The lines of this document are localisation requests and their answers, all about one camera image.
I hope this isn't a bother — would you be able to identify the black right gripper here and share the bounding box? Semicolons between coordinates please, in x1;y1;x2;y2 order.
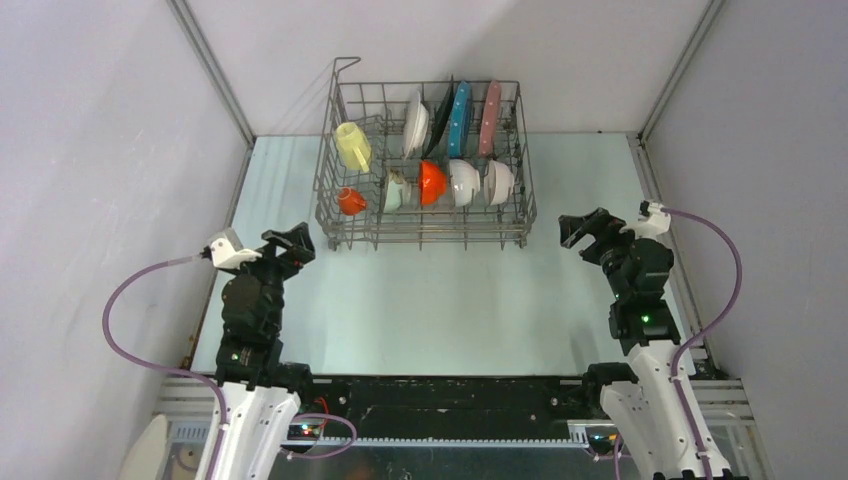
559;207;652;300

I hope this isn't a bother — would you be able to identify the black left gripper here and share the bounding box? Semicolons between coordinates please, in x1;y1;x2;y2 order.
225;222;314;332

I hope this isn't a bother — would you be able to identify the grey wire dish rack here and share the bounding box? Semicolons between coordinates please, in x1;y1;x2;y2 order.
313;57;537;248

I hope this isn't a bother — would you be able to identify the pink dotted plate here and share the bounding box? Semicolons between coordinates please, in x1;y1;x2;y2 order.
478;80;502;157

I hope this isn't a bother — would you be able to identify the blue dotted plate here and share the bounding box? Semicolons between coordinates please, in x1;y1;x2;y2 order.
447;81;473;159

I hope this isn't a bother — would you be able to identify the white plate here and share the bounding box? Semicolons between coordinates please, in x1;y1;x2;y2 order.
402;88;429;160

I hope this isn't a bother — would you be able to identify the dark teal plate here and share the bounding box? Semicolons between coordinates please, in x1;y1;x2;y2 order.
422;78;455;159

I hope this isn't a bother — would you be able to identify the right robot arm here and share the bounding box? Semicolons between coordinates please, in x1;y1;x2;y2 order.
558;201;737;479

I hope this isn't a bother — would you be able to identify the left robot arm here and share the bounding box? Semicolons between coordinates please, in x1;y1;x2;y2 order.
199;222;316;479

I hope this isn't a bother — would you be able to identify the small orange cup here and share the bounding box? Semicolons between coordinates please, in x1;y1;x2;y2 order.
336;187;368;216

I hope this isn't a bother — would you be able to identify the yellow mug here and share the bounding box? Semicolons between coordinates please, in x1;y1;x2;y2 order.
334;122;372;173

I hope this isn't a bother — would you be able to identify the pale green cup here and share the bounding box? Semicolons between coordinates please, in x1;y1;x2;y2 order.
383;169;412;213

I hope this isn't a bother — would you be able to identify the white ribbed bowl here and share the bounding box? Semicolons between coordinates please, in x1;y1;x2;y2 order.
449;159;481;208

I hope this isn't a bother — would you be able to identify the orange bowl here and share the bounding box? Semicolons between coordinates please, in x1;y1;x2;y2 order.
418;160;448;206

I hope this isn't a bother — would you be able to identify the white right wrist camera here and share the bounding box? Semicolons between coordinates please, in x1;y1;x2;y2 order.
621;200;671;240

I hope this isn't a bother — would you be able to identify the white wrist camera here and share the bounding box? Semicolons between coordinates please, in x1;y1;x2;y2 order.
621;200;671;240
201;227;262;270

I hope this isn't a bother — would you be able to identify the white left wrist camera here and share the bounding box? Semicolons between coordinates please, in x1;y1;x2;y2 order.
201;227;262;270

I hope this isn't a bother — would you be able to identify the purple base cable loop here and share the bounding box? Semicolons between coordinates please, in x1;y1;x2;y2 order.
278;413;359;462

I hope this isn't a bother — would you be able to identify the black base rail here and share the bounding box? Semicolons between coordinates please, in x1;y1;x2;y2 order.
305;375;611;443

